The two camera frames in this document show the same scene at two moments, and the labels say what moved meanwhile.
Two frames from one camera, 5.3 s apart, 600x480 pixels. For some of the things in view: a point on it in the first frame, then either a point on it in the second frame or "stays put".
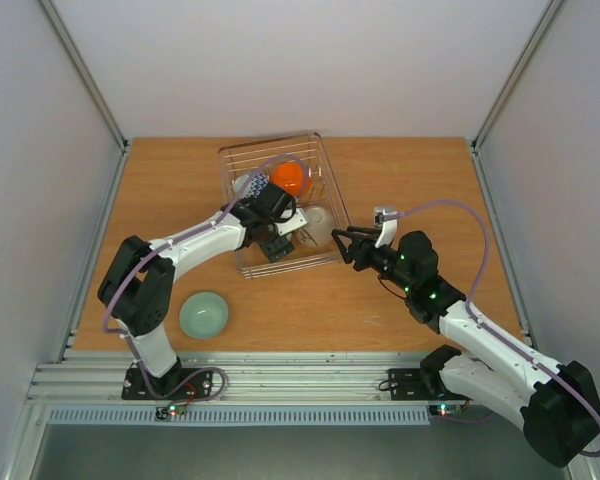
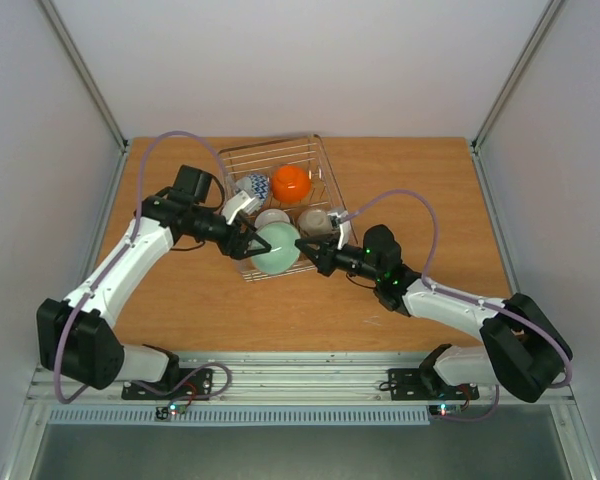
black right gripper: [358, 253] → [327, 258]
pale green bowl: [203, 315] → [284, 254]
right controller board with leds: [444, 410] stays put
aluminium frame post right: [551, 12] stays put
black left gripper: [273, 252] → [238, 251]
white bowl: [318, 230] stays put
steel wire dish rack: [290, 181] stays put
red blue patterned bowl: [246, 185] stays put
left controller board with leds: [172, 410] stays put
